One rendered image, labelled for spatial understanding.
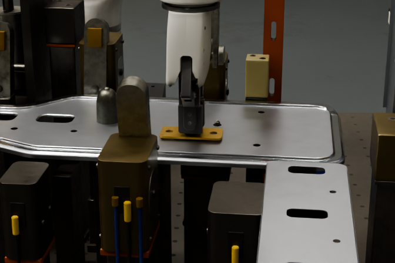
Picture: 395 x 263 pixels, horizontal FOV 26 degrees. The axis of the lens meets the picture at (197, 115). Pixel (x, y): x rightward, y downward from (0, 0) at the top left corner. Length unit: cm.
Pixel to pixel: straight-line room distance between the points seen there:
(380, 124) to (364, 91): 355
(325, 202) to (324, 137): 20
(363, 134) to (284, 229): 114
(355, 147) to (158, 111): 79
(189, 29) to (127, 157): 19
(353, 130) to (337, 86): 261
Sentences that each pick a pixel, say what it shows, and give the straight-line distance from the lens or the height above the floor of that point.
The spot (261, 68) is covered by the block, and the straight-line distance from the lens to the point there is 128.
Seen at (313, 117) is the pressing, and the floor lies 100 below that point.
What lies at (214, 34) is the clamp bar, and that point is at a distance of 130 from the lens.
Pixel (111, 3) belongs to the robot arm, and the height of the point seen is 105.
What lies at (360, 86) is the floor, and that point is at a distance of 468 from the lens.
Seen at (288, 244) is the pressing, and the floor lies 100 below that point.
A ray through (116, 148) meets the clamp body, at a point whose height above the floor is 105.
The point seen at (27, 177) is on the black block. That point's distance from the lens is 108.
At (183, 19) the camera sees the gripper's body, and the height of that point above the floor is 117.
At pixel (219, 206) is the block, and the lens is 101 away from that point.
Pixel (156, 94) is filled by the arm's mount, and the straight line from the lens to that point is 197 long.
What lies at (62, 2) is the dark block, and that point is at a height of 112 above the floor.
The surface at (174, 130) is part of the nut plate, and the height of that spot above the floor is 101.
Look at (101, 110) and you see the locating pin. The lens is 121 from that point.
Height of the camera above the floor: 142
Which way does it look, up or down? 20 degrees down
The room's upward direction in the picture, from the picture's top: straight up
